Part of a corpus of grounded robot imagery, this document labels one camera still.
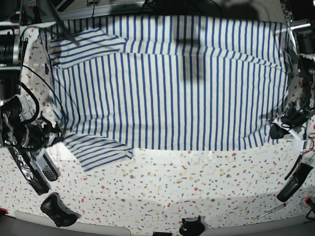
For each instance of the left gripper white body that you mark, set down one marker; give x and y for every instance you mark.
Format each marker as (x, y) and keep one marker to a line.
(299, 138)

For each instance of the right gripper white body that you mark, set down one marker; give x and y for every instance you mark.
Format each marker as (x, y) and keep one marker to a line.
(43, 135)

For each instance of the blue white striped t-shirt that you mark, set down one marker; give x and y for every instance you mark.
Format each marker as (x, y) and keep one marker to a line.
(168, 83)

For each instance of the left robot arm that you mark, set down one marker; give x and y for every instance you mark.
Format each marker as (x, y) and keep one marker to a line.
(299, 108)

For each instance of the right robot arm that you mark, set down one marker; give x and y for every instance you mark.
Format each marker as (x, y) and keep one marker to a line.
(22, 128)

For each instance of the black thin rod tool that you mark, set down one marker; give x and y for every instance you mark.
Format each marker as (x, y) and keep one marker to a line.
(294, 166)

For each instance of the black curved handheld device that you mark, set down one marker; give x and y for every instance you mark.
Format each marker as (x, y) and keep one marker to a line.
(295, 182)

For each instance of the black tv remote control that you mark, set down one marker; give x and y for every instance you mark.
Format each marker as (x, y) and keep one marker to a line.
(47, 167)

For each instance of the black foil wrapped bar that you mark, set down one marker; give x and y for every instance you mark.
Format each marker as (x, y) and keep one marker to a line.
(30, 173)

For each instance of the red tipped screwdriver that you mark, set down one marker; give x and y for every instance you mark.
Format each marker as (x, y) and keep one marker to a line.
(275, 209)

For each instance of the black game controller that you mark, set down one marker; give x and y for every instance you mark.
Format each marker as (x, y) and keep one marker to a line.
(54, 208)

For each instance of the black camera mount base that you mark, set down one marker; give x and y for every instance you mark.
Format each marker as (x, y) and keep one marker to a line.
(192, 227)

